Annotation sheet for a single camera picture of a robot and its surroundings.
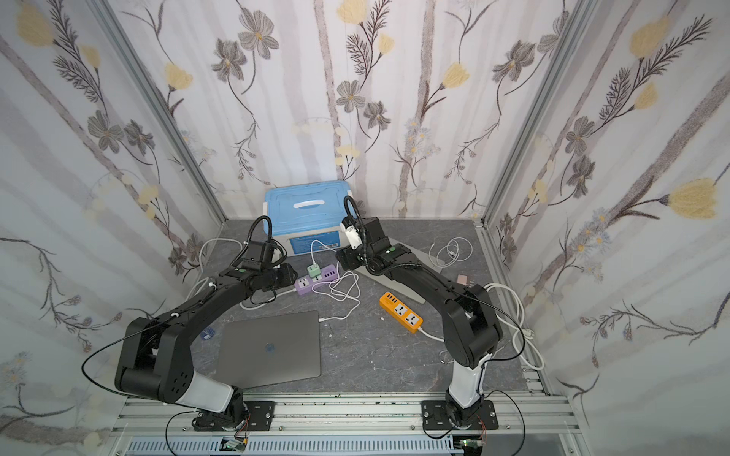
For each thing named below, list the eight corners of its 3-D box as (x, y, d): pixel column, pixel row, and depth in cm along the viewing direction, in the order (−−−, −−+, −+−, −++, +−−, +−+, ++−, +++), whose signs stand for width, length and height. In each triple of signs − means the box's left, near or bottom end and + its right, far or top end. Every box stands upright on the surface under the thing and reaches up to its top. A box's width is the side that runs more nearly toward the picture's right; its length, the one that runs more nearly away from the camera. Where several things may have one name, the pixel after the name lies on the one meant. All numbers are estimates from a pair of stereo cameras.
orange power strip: (377, 304, 98) (378, 300, 95) (387, 295, 100) (388, 290, 98) (413, 335, 91) (414, 331, 88) (423, 324, 93) (424, 320, 91)
